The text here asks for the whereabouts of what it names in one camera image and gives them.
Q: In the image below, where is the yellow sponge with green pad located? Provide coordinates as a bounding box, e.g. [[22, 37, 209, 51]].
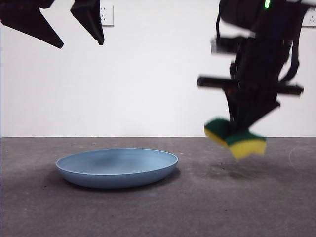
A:
[[204, 117, 268, 161]]

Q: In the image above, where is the blue round plate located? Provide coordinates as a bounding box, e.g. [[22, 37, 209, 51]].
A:
[[56, 148, 179, 190]]

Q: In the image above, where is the white wall socket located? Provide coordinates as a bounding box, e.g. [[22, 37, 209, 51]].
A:
[[100, 4, 115, 27], [302, 7, 316, 28]]

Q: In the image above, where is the black cable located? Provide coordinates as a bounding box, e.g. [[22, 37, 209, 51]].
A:
[[278, 4, 310, 82]]

